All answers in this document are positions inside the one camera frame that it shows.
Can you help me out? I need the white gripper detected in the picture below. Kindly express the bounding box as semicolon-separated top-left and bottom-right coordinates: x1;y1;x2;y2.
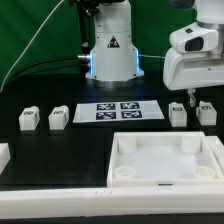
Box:
163;28;224;107

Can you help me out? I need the white square table top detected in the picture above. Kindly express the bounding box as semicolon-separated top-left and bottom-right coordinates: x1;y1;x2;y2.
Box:
107;132;224;187

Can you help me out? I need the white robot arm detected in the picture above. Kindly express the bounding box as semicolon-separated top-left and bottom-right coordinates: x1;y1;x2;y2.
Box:
86;0;224;92

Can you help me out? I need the white sheet with tags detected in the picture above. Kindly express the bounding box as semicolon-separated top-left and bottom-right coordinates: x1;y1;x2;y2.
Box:
73;100;164;123

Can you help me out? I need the white right fence bar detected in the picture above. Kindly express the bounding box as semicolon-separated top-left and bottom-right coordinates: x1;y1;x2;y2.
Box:
207;136;224;174

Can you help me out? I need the white fence bar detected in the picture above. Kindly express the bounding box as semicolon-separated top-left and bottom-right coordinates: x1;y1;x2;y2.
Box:
0;185;224;219
207;136;224;174

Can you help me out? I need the white left fence block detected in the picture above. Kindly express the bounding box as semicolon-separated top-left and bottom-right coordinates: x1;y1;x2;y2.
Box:
0;143;10;174

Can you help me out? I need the white front fence bar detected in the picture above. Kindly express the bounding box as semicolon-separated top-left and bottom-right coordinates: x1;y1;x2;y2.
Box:
0;185;224;219

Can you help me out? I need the black camera stand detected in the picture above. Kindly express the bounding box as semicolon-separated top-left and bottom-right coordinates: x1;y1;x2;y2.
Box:
68;0;100;52

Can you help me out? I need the white cable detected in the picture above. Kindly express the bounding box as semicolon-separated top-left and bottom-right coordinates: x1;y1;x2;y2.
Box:
0;0;66;93

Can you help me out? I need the black cable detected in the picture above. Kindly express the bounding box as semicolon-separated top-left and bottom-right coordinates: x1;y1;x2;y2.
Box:
6;55;92;84

